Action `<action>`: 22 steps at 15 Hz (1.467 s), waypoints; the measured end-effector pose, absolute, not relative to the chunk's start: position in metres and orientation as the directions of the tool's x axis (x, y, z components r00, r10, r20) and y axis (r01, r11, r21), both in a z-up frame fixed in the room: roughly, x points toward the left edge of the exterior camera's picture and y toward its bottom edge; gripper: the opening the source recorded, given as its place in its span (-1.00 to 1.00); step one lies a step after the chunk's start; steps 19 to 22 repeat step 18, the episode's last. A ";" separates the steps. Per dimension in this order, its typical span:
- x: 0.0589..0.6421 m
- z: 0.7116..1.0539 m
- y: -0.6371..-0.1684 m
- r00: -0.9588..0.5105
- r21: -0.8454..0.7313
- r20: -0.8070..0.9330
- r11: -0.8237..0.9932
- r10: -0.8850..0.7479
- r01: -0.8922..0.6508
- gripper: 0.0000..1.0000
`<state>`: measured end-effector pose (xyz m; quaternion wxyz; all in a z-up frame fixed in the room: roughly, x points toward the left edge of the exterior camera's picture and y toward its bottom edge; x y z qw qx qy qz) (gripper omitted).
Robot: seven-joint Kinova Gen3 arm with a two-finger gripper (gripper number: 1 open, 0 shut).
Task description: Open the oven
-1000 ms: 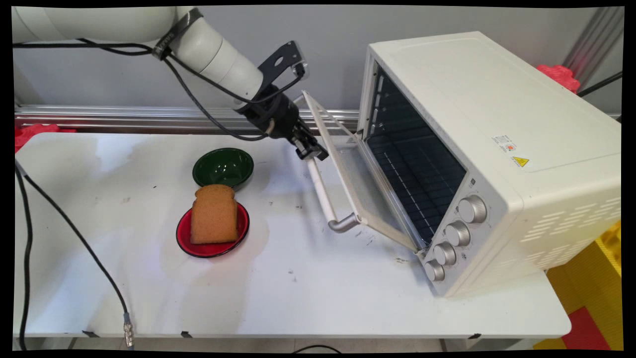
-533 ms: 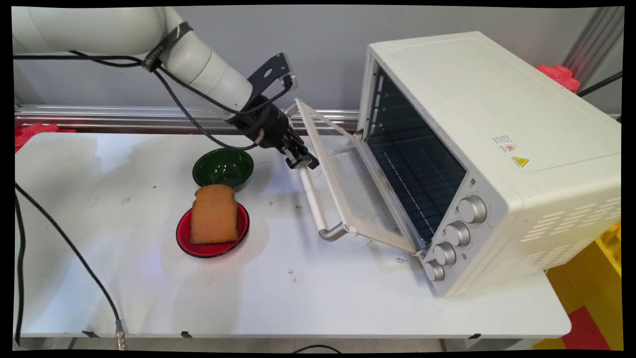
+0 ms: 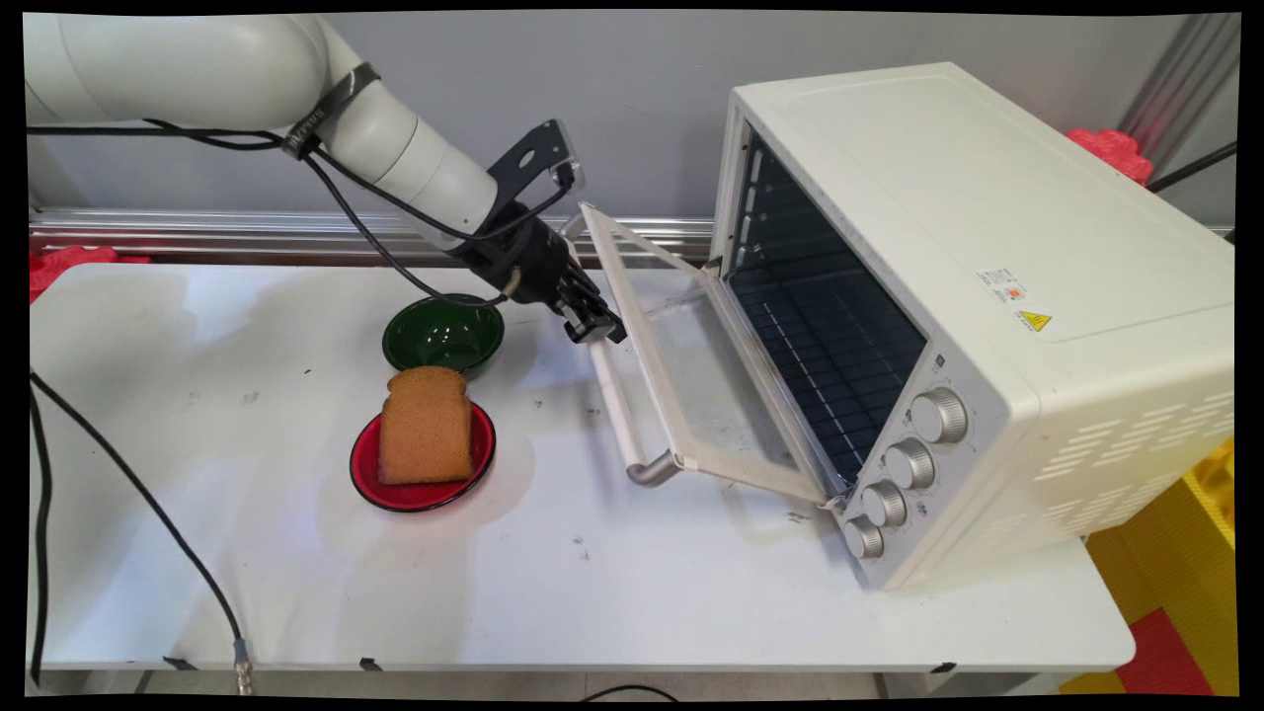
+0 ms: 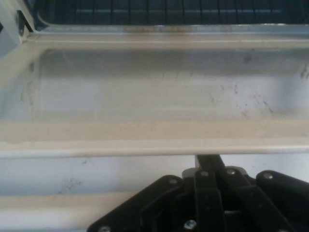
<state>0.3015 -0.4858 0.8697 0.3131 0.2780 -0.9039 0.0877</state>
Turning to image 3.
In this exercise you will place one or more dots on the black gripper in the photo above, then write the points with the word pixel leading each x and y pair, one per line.
pixel 518 257

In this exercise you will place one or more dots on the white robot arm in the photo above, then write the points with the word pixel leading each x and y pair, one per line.
pixel 197 69

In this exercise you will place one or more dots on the dark green bowl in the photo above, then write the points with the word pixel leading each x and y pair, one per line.
pixel 444 341

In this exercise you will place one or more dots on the brown toast slice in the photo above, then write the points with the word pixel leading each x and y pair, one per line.
pixel 427 430

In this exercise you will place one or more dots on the red plate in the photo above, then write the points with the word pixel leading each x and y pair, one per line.
pixel 367 474

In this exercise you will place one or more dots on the silver oven knob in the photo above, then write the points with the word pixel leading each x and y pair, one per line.
pixel 884 504
pixel 909 463
pixel 864 537
pixel 938 415

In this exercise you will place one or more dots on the white toaster oven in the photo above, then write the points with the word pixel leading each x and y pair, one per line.
pixel 938 197

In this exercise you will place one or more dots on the yellow foam mat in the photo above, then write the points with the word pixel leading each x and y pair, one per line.
pixel 1155 563

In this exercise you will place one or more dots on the red foam mat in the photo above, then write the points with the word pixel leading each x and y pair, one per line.
pixel 1165 657

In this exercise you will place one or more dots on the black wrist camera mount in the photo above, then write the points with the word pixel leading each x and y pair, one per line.
pixel 528 158

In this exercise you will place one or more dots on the aluminium frame rail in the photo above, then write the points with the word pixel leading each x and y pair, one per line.
pixel 197 237

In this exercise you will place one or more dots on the red plastic bracket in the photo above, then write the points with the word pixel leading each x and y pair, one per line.
pixel 59 269
pixel 1111 153

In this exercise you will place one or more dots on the aluminium frame post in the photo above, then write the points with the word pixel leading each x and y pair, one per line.
pixel 1180 89

